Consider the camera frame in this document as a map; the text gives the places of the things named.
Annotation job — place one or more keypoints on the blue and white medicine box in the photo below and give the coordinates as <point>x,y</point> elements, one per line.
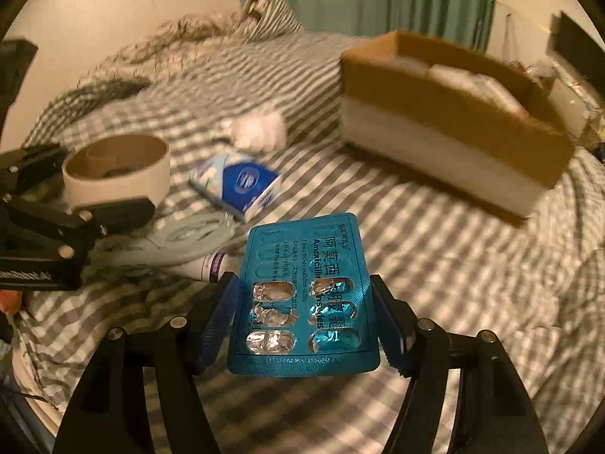
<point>241,182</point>

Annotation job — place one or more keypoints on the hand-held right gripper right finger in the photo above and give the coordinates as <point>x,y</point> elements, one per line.
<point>390,321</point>

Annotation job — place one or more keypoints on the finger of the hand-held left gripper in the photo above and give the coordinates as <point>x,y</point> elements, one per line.
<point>113,215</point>
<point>28,161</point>

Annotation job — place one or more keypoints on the grey checkered blanket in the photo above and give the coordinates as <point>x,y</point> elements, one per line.
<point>293,161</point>

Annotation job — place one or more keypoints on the cardboard box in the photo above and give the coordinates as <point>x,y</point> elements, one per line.
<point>453,123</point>

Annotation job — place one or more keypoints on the white tape roll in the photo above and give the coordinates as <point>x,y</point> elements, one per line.
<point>118,170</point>

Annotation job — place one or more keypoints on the striped pillow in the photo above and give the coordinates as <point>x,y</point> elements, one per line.
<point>267,12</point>

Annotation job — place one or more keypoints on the white packets in box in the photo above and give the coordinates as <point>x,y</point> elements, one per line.
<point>477,83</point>

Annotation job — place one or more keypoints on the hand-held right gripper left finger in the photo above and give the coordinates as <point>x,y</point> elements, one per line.
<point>218,314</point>

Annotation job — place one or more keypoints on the blue pill blister pack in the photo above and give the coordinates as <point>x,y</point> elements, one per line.
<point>302,293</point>

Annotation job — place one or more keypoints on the white tube with purple label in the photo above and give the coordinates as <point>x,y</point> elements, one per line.
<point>208,265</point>

